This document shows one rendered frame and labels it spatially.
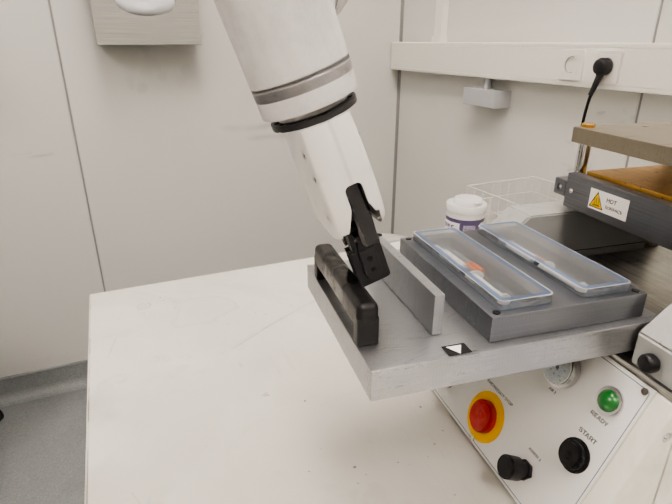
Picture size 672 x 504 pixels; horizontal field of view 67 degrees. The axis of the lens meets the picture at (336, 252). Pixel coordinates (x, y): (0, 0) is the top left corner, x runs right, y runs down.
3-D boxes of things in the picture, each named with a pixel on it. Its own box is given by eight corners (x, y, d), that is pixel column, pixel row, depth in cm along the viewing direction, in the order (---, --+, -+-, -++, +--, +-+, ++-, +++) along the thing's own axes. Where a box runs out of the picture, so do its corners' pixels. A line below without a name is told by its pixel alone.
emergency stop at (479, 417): (473, 419, 65) (488, 394, 64) (490, 441, 61) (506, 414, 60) (463, 417, 64) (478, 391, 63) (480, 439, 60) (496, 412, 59)
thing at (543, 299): (410, 248, 61) (411, 231, 60) (452, 244, 63) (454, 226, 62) (497, 324, 45) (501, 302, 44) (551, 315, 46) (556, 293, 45)
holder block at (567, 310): (516, 242, 66) (519, 224, 65) (642, 316, 49) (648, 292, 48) (398, 256, 62) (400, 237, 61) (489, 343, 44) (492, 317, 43)
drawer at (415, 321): (519, 265, 69) (528, 210, 66) (655, 353, 50) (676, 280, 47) (307, 293, 61) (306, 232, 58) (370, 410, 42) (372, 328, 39)
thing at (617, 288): (474, 241, 63) (476, 224, 63) (513, 237, 65) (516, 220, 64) (579, 311, 47) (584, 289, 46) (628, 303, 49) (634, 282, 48)
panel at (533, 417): (420, 372, 76) (478, 262, 72) (552, 548, 50) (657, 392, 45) (409, 369, 76) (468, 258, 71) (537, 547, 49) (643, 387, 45)
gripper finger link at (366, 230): (327, 155, 42) (328, 182, 47) (369, 236, 40) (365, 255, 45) (340, 149, 42) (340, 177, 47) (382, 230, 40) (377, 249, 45)
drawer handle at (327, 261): (331, 274, 57) (331, 241, 56) (379, 344, 44) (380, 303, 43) (314, 276, 57) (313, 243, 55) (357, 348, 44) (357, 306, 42)
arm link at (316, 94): (244, 87, 45) (258, 120, 46) (259, 97, 37) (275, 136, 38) (331, 52, 46) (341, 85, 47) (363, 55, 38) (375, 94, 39)
